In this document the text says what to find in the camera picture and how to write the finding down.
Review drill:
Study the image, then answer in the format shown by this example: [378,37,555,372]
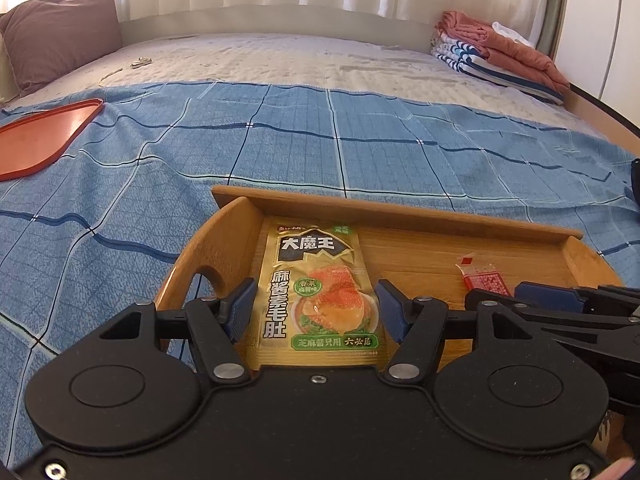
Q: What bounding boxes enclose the red label cracker packet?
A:
[457,252,511,296]

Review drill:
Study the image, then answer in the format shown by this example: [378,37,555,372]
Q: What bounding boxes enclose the yellow orange snack pouch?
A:
[245,218,387,370]

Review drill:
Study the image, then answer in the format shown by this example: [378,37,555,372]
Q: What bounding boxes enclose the wooden serving tray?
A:
[155,185,620,311]

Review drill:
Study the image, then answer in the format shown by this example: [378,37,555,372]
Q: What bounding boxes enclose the blue checked bed cover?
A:
[1,81,639,466]

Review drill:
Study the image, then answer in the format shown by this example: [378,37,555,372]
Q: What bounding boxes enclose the folded blue striped blanket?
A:
[431,32,564,105]

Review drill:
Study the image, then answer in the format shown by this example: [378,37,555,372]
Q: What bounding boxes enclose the folded red blanket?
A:
[435,11,570,94]

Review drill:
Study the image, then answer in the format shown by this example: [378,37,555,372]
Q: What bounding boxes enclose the orange plastic tray lid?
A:
[0,99,104,181]

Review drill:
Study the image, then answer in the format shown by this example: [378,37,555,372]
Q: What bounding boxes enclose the mauve pillow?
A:
[1,0,122,96]

